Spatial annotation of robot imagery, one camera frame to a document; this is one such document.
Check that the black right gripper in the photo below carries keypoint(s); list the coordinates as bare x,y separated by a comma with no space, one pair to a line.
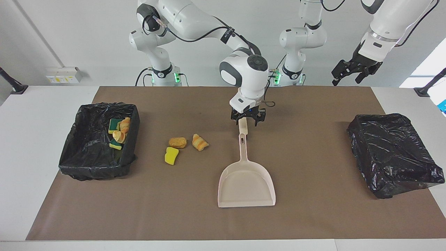
248,114

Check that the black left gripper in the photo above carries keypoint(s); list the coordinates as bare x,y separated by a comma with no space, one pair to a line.
366,66

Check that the beige hand brush black bristles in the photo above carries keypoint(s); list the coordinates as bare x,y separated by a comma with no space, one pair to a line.
243,127

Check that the pale pink plastic dustpan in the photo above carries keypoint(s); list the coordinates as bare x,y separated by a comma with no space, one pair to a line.
245,184

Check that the small croissant pastry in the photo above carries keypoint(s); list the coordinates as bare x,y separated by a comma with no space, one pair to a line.
125,124

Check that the pale pastry piece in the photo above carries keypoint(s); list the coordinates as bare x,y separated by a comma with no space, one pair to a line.
119,136

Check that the yellow green sponge piece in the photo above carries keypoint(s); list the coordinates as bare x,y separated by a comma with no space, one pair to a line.
115,145
113,126

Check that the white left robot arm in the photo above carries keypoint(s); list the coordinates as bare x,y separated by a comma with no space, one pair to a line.
393,17

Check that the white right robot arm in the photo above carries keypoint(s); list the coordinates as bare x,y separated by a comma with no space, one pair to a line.
251,85

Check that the black bag lined bin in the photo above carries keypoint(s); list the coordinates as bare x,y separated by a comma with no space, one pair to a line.
90,153
393,153

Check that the striped croissant pastry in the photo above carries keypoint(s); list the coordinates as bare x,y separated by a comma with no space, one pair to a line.
200,143

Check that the black clamp stand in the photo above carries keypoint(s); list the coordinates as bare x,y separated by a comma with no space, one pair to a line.
423,91
15,88

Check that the blue object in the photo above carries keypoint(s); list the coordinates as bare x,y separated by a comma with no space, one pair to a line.
443,106

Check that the brown paper table mat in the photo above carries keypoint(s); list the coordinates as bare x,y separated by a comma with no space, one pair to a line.
209,223

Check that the white wall socket box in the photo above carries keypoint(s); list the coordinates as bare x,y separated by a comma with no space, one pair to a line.
62,75

